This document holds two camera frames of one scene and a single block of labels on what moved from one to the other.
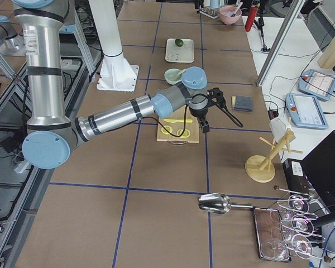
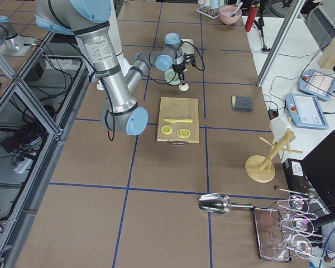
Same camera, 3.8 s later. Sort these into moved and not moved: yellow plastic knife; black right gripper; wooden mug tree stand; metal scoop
Moved: black right gripper
Not moved: metal scoop; wooden mug tree stand; yellow plastic knife
